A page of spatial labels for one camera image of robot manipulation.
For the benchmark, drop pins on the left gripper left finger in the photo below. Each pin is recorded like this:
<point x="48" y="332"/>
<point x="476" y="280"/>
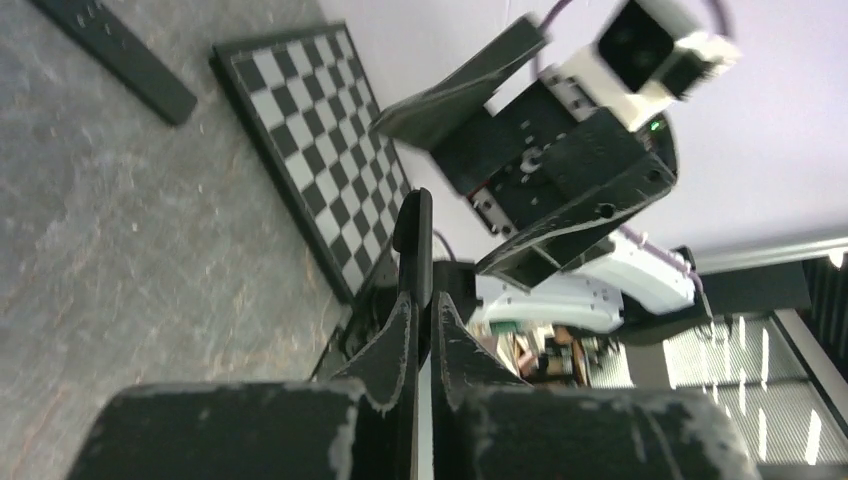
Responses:
<point x="358" y="424"/>

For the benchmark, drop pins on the right aluminium corner post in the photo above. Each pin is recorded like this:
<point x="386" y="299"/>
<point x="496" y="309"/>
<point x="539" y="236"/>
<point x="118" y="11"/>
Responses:
<point x="753" y="253"/>

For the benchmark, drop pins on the checkerboard calibration board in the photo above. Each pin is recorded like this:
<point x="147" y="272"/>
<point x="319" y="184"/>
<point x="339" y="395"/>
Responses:
<point x="303" y="97"/>

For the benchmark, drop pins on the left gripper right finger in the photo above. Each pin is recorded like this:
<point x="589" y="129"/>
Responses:
<point x="488" y="424"/>

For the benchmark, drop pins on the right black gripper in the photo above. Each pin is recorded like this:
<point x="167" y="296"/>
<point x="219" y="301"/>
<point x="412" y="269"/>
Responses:
<point x="534" y="175"/>

